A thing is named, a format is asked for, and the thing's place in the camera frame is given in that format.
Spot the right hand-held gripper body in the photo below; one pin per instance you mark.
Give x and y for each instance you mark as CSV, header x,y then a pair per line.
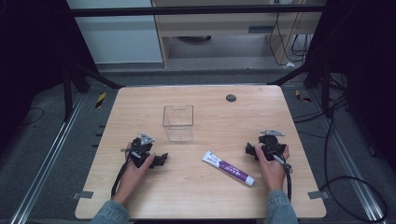
x,y
271,144

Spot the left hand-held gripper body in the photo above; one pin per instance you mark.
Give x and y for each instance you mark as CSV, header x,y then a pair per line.
x,y
139,149

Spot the white purple toothpaste tube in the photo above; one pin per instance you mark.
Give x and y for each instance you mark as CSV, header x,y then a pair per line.
x,y
229,168

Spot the clear plastic container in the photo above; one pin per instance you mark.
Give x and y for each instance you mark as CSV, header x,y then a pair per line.
x,y
178,123

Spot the person's left hand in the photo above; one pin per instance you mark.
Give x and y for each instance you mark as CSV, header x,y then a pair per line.
x,y
134,177

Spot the person's right hand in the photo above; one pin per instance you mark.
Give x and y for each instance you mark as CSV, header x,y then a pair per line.
x,y
273,174

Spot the grey round table grommet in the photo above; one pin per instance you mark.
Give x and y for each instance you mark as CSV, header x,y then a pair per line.
x,y
231,98

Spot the yellow black tape strip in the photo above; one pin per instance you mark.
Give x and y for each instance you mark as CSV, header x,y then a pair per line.
x,y
100,100
302,97

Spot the black stand leg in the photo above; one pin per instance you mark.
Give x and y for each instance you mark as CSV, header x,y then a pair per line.
x,y
67,93
326,90

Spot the white cabinet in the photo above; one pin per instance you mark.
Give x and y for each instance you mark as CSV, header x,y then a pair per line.
x,y
118,40

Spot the black curtain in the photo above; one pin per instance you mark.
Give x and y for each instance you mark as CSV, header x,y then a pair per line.
x,y
367,62
34,56

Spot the light wooden desk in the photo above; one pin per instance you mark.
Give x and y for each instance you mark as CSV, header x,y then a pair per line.
x,y
218,23

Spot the grey table bracket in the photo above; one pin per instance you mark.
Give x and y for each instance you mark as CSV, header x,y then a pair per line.
x,y
318,195
82,195

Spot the metal floor rail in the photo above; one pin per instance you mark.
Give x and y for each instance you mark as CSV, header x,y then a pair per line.
x,y
348,161
46,161

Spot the black frame crossbar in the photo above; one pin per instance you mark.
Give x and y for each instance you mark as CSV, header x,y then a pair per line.
x,y
186,11

